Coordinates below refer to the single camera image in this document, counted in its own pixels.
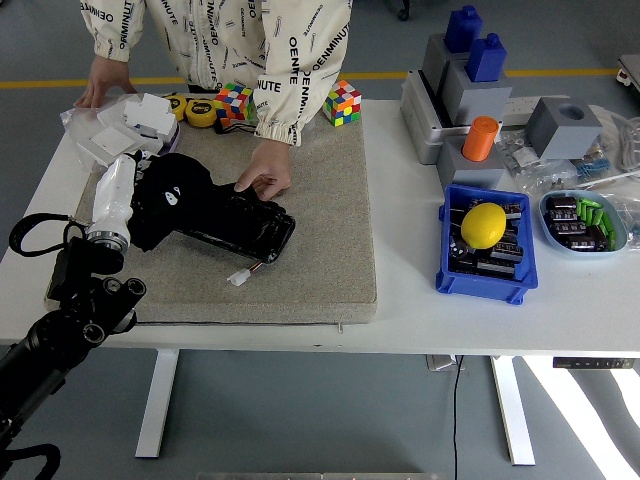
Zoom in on person's right hand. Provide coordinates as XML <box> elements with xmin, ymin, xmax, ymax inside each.
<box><xmin>73</xmin><ymin>53</ymin><xmax>138</xmax><ymax>110</ymax></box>

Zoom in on black strap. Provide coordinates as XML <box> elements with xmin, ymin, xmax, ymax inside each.
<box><xmin>214</xmin><ymin>122</ymin><xmax>259</xmax><ymax>136</ymax></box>

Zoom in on puzzle cube with white squares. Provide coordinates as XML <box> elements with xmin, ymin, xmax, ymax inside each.
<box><xmin>322</xmin><ymin>79</ymin><xmax>363</xmax><ymax>128</ymax></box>

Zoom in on black power cable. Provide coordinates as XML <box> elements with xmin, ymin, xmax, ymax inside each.
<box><xmin>451</xmin><ymin>355</ymin><xmax>464</xmax><ymax>480</ymax></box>

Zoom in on grey holder block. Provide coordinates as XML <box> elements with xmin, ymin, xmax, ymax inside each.
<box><xmin>442</xmin><ymin>59</ymin><xmax>515</xmax><ymax>127</ymax></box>
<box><xmin>436</xmin><ymin>137</ymin><xmax>507</xmax><ymax>191</ymax></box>
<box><xmin>421</xmin><ymin>33</ymin><xmax>471</xmax><ymax>96</ymax></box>

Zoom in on blue bottle-shaped block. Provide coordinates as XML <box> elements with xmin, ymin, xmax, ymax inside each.
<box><xmin>465</xmin><ymin>33</ymin><xmax>509</xmax><ymax>84</ymax></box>
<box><xmin>443</xmin><ymin>5</ymin><xmax>485</xmax><ymax>54</ymax></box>

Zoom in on white rope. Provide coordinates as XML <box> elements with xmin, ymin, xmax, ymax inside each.
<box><xmin>587</xmin><ymin>104</ymin><xmax>640</xmax><ymax>174</ymax></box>

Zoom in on white cardboard pieces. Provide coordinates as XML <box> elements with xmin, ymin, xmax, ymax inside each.
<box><xmin>97</xmin><ymin>93</ymin><xmax>179</xmax><ymax>139</ymax></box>

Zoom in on grey cart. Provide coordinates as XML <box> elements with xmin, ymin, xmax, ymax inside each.
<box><xmin>615</xmin><ymin>53</ymin><xmax>640</xmax><ymax>96</ymax></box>

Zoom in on clear bag of resistors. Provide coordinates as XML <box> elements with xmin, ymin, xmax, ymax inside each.
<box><xmin>574</xmin><ymin>144</ymin><xmax>614</xmax><ymax>181</ymax></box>

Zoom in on clear plastic bag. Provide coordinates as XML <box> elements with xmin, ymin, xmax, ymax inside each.
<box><xmin>527</xmin><ymin>162</ymin><xmax>581</xmax><ymax>197</ymax></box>
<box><xmin>59</xmin><ymin>94</ymin><xmax>131</xmax><ymax>169</ymax></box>
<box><xmin>607</xmin><ymin>192</ymin><xmax>640</xmax><ymax>241</ymax></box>

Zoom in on grey block with round hole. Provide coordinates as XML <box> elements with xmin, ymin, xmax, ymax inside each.
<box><xmin>524</xmin><ymin>96</ymin><xmax>605</xmax><ymax>161</ymax></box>

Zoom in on light blue bowl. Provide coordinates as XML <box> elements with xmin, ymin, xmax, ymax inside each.
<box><xmin>538</xmin><ymin>188</ymin><xmax>629</xmax><ymax>261</ymax></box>

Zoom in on blue plastic bin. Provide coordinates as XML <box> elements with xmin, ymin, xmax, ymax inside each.
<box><xmin>434</xmin><ymin>183</ymin><xmax>540</xmax><ymax>306</ymax></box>

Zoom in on clear bag of metal parts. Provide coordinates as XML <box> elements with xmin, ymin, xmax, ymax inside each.
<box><xmin>497</xmin><ymin>129</ymin><xmax>544</xmax><ymax>176</ymax></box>

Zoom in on yellow tape measure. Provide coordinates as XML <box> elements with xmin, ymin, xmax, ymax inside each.
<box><xmin>184</xmin><ymin>98</ymin><xmax>219</xmax><ymax>129</ymax></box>
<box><xmin>164</xmin><ymin>92</ymin><xmax>189</xmax><ymax>122</ymax></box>

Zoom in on white connector with wires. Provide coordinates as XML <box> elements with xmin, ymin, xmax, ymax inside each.
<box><xmin>227</xmin><ymin>259</ymin><xmax>266</xmax><ymax>287</ymax></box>

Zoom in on multicolour puzzle cube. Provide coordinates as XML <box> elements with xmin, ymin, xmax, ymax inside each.
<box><xmin>213</xmin><ymin>82</ymin><xmax>255</xmax><ymax>127</ymax></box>

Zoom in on grey under-desk bracket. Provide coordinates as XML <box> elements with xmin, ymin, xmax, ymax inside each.
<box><xmin>425</xmin><ymin>353</ymin><xmax>466</xmax><ymax>373</ymax></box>

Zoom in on purple bowl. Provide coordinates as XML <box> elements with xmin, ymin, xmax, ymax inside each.
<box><xmin>154</xmin><ymin>122</ymin><xmax>182</xmax><ymax>156</ymax></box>

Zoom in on white flat switch box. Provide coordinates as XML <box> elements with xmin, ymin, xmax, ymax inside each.
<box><xmin>74</xmin><ymin>124</ymin><xmax>166</xmax><ymax>169</ymax></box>

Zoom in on white table leg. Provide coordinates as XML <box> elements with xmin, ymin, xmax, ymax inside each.
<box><xmin>489</xmin><ymin>355</ymin><xmax>537</xmax><ymax>467</ymax></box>
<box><xmin>134</xmin><ymin>349</ymin><xmax>180</xmax><ymax>460</ymax></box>

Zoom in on grey-brown mat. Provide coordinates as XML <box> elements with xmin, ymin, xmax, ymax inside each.
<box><xmin>43</xmin><ymin>94</ymin><xmax>379</xmax><ymax>326</ymax></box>

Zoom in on yellow lemon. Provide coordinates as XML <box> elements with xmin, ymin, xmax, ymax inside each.
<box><xmin>460</xmin><ymin>202</ymin><xmax>508</xmax><ymax>250</ymax></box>

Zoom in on black rag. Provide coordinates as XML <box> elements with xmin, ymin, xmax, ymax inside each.
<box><xmin>127</xmin><ymin>152</ymin><xmax>221</xmax><ymax>253</ymax></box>

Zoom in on orange cylinder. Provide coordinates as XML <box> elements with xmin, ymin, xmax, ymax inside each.
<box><xmin>461</xmin><ymin>115</ymin><xmax>503</xmax><ymax>163</ymax></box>

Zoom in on person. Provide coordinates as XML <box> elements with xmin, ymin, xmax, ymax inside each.
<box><xmin>74</xmin><ymin>0</ymin><xmax>355</xmax><ymax>202</ymax></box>

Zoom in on black glossy panel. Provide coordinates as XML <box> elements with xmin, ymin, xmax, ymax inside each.
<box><xmin>174</xmin><ymin>182</ymin><xmax>296</xmax><ymax>264</ymax></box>

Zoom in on black desk control panel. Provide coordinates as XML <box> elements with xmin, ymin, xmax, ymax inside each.
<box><xmin>552</xmin><ymin>357</ymin><xmax>636</xmax><ymax>370</ymax></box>

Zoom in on light grey case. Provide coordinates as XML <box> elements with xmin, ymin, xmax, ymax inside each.
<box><xmin>399</xmin><ymin>69</ymin><xmax>474</xmax><ymax>166</ymax></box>

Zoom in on person's left hand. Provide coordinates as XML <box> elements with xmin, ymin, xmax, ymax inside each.
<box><xmin>233</xmin><ymin>137</ymin><xmax>294</xmax><ymax>202</ymax></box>

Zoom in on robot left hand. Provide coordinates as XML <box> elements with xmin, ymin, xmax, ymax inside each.
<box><xmin>89</xmin><ymin>148</ymin><xmax>186</xmax><ymax>236</ymax></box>

